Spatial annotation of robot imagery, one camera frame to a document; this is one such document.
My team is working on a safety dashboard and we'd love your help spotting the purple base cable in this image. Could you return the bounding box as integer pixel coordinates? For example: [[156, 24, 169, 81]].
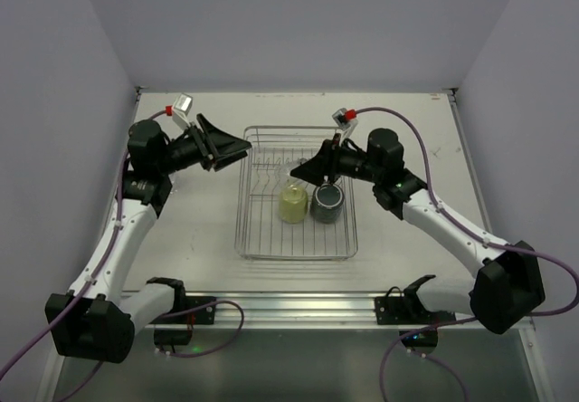
[[153, 300, 245, 359], [378, 313, 480, 402]]

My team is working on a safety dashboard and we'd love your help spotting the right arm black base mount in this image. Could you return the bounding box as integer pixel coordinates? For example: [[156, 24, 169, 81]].
[[374, 274, 456, 325]]

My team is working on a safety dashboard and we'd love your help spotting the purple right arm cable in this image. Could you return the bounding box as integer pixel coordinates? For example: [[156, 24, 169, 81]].
[[355, 106, 579, 320]]

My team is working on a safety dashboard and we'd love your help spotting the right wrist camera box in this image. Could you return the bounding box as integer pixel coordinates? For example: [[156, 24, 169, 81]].
[[332, 108, 358, 140]]

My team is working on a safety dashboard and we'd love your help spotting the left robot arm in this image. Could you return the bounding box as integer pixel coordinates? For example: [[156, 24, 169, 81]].
[[44, 115, 252, 364]]

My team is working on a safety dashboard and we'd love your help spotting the clear glass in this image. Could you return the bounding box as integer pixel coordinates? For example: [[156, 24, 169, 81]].
[[274, 159, 301, 183]]

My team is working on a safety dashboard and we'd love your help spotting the yellow-green ceramic mug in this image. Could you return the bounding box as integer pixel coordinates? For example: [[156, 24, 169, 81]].
[[279, 184, 308, 224]]

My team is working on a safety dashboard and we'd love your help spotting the metal wire dish rack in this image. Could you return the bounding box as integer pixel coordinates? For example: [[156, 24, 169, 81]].
[[235, 125, 358, 261]]

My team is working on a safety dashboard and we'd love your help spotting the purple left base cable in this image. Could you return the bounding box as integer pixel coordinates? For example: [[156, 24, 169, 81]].
[[153, 300, 245, 359]]

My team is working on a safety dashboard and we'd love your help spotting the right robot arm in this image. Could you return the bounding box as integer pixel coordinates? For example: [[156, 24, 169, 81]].
[[290, 129, 546, 334]]

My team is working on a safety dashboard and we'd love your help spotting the aluminium table edge rail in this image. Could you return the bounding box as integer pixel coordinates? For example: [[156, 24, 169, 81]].
[[177, 292, 472, 326]]

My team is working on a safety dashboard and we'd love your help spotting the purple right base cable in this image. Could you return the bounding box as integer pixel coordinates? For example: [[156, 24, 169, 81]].
[[378, 313, 480, 402]]

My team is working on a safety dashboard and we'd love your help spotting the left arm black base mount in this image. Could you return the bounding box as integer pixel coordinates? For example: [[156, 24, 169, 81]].
[[153, 295, 217, 326]]

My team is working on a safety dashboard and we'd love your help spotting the dark grey ceramic mug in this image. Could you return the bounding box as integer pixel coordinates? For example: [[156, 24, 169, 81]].
[[310, 183, 345, 224]]

